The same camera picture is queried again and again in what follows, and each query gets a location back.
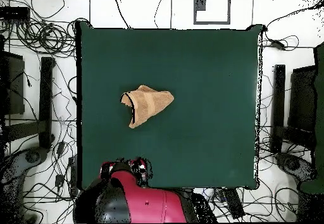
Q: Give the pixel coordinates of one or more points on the dark flat monitor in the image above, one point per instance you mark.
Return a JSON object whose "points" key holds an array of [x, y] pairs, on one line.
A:
{"points": [[14, 82]]}

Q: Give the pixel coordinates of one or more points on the black rectangular box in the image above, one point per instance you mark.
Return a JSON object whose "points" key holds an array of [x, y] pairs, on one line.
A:
{"points": [[14, 13]]}

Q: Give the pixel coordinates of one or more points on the narrow black power strip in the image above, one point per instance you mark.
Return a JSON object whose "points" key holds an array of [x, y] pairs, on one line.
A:
{"points": [[73, 176]]}

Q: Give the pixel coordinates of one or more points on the small black power adapter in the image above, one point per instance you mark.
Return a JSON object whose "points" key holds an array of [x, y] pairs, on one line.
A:
{"points": [[59, 180]]}

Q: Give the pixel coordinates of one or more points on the black stand frame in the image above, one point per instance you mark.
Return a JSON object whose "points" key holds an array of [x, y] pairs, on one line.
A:
{"points": [[46, 95], [278, 95]]}

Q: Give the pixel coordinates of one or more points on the dark green table cloth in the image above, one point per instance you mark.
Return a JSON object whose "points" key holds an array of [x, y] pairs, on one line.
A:
{"points": [[202, 69]]}

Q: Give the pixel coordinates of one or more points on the grey office chair base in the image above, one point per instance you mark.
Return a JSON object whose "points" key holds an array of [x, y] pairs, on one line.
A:
{"points": [[293, 164], [15, 168]]}

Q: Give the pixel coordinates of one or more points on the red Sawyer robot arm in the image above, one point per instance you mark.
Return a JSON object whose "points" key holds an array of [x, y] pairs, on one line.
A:
{"points": [[152, 203]]}

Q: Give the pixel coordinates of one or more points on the tan terry towel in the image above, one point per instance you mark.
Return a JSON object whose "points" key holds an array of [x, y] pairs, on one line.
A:
{"points": [[149, 102]]}

